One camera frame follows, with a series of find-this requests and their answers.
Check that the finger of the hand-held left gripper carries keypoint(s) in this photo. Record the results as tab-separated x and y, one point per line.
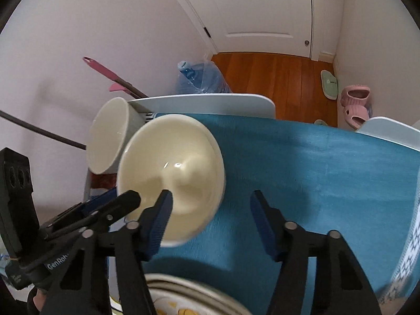
98	201
111	205

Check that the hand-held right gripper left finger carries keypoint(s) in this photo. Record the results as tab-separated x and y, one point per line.
160	224

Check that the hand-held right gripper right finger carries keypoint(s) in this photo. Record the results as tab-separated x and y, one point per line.
262	228

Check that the cream round bowl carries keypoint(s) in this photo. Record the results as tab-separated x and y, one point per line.
177	157

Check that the teal patterned tablecloth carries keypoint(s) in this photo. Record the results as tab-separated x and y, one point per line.
311	177

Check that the white deep bowl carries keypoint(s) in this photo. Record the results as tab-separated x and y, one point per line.
108	131

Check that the scalloped cream plate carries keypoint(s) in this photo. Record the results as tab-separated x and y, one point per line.
197	293

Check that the green slipper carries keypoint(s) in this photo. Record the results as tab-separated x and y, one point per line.
329	83
321	123

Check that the pink mop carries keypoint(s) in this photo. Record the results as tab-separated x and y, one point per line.
111	75

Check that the pink slipper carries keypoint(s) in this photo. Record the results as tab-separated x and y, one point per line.
356	94
356	115

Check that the black door hinge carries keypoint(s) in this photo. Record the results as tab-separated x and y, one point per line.
207	32

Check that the white panel door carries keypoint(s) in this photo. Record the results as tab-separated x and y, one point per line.
256	10

